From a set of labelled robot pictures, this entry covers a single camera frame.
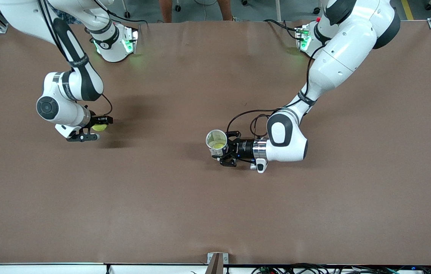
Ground bare person leg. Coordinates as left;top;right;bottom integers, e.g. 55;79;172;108
213;0;235;21
154;0;171;23

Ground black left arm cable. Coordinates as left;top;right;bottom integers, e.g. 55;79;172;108
226;45;328;139

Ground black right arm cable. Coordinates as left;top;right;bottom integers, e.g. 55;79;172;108
100;93;113;118

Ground black base cable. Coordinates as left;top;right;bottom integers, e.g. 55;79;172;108
94;0;149;29
264;19;300;40

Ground blue plaid shorts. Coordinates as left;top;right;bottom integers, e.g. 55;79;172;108
52;8;88;25

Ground large paper table cover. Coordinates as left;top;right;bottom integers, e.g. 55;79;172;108
0;20;431;266

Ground black right base cable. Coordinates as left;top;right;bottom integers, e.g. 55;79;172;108
94;0;149;29

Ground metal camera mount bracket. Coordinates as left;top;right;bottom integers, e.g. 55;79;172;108
207;252;229;274

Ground black left base cable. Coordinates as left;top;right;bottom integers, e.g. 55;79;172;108
264;19;300;40

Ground tangled black cable bundle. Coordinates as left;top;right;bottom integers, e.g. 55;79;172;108
251;263;431;274

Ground white blue tennis ball can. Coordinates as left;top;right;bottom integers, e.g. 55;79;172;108
205;129;229;159

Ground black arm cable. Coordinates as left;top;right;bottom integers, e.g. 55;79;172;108
100;93;113;118
226;45;328;139

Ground white table edge frame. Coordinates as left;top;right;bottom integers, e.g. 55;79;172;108
0;263;431;274

